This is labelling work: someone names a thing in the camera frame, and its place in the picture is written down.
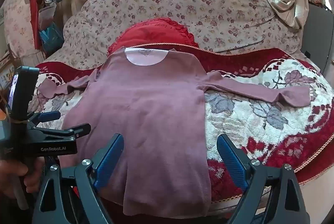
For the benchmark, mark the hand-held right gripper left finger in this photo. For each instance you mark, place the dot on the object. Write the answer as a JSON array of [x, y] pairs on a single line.
[[111, 156]]

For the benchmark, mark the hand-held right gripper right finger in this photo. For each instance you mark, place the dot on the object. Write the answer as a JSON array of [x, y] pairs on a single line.
[[231, 158]]

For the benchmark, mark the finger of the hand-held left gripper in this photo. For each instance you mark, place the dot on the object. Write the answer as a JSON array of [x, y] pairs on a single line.
[[75, 130], [49, 116]]

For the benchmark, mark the pink long-sleeve shirt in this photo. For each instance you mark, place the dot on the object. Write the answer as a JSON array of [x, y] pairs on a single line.
[[146, 109]]

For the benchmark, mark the person's left hand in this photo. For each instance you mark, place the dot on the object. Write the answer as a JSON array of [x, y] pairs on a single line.
[[13, 169]]

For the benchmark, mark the red and white floral blanket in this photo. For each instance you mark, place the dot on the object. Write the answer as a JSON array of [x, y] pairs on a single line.
[[261, 114]]

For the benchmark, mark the blue plastic bag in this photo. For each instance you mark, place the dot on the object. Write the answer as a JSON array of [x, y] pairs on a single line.
[[51, 36]]

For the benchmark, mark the red hanging cloth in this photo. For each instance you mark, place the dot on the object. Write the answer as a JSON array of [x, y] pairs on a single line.
[[35, 4]]

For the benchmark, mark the red ruffled cushion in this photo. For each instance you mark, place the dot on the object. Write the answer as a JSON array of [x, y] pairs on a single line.
[[156, 33]]

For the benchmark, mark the grey cabinet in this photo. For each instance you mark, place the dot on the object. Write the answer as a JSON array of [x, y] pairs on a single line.
[[318, 36]]

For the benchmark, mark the floral quilt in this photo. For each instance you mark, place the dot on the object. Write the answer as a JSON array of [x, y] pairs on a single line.
[[208, 4]]

